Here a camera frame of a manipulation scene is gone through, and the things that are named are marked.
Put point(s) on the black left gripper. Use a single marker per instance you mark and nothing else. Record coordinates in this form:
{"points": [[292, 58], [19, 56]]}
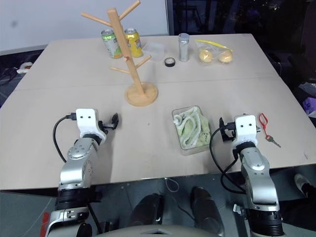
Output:
{"points": [[105, 125]]}

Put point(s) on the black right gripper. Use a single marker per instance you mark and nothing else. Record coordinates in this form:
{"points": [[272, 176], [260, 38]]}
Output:
{"points": [[230, 130]]}

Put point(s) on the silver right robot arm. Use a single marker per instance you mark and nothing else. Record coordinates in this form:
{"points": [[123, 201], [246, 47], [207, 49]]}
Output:
{"points": [[258, 177]]}

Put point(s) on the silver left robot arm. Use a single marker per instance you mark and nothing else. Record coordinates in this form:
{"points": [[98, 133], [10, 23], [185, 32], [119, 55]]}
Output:
{"points": [[76, 163]]}

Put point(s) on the keys with red carabiner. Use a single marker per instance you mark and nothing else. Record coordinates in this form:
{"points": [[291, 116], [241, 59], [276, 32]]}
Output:
{"points": [[263, 122]]}

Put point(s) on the green white crumpled cloth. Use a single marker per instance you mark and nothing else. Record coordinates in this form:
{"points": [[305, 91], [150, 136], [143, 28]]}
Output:
{"points": [[193, 128]]}

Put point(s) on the clear rectangular plastic container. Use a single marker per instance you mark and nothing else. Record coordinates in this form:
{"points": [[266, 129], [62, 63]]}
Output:
{"points": [[191, 148]]}

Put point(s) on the wooden branch rack stand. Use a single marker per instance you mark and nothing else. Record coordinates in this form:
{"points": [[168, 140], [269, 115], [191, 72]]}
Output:
{"points": [[123, 55]]}

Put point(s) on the round yellow bread bun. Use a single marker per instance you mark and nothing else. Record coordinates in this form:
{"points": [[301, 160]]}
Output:
{"points": [[225, 57], [206, 55]]}

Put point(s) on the green drink can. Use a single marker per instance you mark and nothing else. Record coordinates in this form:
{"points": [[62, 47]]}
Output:
{"points": [[112, 45]]}

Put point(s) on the yellow drink can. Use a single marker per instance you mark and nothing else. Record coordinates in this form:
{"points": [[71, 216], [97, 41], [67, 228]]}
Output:
{"points": [[135, 44]]}

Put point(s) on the black tape roll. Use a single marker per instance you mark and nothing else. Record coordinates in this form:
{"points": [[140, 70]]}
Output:
{"points": [[170, 62]]}

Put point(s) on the clear yellow-zip plastic bag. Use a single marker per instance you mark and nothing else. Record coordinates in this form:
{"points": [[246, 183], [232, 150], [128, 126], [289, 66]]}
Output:
{"points": [[214, 48]]}

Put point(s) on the purple bag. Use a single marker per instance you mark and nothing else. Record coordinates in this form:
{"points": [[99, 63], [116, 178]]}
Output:
{"points": [[310, 105]]}

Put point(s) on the silver cylindrical tin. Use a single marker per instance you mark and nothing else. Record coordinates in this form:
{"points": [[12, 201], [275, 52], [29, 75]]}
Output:
{"points": [[184, 49]]}

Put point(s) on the white shoe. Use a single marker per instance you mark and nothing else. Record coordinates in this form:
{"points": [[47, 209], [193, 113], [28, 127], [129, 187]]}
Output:
{"points": [[301, 182]]}

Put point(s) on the white object on floor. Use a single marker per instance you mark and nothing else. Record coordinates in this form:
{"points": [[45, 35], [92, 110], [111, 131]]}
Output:
{"points": [[24, 67]]}

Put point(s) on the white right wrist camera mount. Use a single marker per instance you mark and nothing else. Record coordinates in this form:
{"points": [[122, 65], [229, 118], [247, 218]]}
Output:
{"points": [[245, 129]]}

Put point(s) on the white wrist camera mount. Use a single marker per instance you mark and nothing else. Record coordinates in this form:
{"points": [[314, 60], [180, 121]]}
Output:
{"points": [[245, 129], [86, 121]]}

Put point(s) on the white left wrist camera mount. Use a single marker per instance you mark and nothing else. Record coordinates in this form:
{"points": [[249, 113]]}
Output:
{"points": [[86, 121]]}

